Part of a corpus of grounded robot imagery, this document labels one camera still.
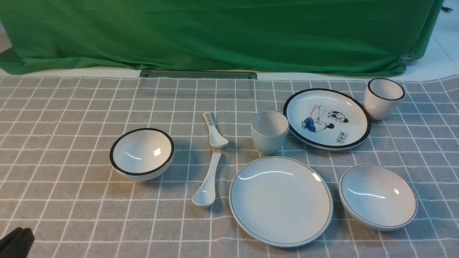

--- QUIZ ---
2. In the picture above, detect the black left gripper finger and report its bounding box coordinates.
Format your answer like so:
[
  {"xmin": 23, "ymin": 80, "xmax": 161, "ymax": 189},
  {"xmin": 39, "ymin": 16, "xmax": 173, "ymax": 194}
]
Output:
[{"xmin": 0, "ymin": 227, "xmax": 35, "ymax": 258}]

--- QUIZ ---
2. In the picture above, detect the plain white ceramic spoon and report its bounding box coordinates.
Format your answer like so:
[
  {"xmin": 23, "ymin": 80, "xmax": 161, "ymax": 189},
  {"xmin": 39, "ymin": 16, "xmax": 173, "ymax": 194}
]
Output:
[{"xmin": 192, "ymin": 151, "xmax": 222, "ymax": 209}]

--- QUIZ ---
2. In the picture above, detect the pale green ceramic cup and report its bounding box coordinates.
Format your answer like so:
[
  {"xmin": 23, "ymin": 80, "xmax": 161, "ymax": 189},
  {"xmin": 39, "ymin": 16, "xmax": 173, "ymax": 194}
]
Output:
[{"xmin": 251, "ymin": 110, "xmax": 289, "ymax": 156}]

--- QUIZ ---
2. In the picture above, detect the pale green shallow bowl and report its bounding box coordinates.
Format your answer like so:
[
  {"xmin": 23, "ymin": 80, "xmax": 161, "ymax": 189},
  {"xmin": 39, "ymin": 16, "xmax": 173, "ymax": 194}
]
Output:
[{"xmin": 338, "ymin": 164, "xmax": 418, "ymax": 231}]

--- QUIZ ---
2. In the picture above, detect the black-rimmed white bowl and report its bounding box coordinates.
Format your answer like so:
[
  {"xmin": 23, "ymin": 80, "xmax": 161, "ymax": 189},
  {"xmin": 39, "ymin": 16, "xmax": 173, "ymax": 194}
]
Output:
[{"xmin": 109, "ymin": 128, "xmax": 175, "ymax": 182}]

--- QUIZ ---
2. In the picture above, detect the grey metal table channel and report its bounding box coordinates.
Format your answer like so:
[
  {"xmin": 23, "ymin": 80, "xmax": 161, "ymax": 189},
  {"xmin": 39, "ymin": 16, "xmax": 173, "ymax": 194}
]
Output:
[{"xmin": 139, "ymin": 69, "xmax": 258, "ymax": 80}]

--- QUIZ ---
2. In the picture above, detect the white spoon with print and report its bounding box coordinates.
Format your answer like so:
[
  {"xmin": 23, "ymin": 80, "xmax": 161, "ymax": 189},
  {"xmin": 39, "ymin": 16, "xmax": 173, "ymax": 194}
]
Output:
[{"xmin": 202, "ymin": 113, "xmax": 228, "ymax": 149}]

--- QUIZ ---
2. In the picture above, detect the green backdrop cloth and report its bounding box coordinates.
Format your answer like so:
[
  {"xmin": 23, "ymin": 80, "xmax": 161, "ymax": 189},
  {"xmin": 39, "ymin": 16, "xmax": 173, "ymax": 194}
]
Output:
[{"xmin": 1, "ymin": 0, "xmax": 443, "ymax": 77}]

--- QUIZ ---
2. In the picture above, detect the large pale green plate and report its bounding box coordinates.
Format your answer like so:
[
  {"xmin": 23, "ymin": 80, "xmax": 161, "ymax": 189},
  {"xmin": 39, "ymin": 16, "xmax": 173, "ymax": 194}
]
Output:
[{"xmin": 228, "ymin": 156, "xmax": 334, "ymax": 248}]

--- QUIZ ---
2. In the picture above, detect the black-rimmed illustrated plate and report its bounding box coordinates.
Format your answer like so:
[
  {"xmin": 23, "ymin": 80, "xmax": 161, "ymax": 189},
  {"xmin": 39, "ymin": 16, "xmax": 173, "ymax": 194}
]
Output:
[{"xmin": 283, "ymin": 89, "xmax": 372, "ymax": 151}]

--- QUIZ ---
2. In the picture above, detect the black-rimmed white cup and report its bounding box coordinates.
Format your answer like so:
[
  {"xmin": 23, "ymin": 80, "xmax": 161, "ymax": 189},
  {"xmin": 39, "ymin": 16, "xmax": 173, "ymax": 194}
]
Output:
[{"xmin": 364, "ymin": 78, "xmax": 405, "ymax": 121}]

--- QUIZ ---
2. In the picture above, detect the metal clip on backdrop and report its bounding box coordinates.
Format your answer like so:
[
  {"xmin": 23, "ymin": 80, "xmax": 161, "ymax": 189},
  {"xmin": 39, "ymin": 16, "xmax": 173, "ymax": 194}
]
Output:
[{"xmin": 398, "ymin": 53, "xmax": 416, "ymax": 66}]

